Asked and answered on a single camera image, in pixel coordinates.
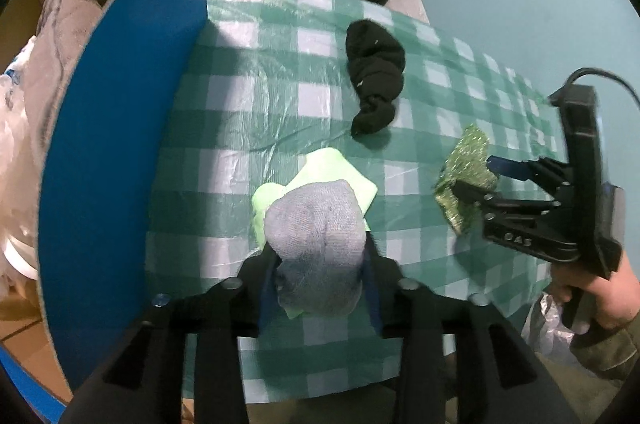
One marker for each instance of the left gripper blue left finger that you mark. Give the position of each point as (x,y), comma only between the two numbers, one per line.
(259,300)

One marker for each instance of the green checkered tablecloth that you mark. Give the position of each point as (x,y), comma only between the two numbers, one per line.
(267,83)

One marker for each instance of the grey sock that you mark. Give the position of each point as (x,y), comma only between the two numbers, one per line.
(318,232)

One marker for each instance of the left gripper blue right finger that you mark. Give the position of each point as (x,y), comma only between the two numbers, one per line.
(380,276)

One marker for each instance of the blue cardboard box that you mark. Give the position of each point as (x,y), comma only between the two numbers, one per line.
(94,207)

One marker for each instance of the white plastic bag bundle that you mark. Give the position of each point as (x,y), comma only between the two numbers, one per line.
(11,78)

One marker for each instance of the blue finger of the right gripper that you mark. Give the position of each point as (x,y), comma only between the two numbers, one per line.
(489,201)
(548,174)

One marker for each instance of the lime green cloth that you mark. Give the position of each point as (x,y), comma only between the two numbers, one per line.
(321,166)

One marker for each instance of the person's right hand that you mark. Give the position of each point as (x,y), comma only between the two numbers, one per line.
(617,299)

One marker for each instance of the grey brown towel mitt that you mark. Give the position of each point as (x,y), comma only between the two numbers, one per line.
(62,32)

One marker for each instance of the white mesh bath pouf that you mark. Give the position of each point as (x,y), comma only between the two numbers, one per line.
(19,183)

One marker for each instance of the silver plastic bag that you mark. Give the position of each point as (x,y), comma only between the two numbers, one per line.
(544,332)

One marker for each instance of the black sock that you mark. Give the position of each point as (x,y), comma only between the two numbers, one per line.
(375,63)

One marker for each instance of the green patterned cloth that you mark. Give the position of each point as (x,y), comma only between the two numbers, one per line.
(467,162)

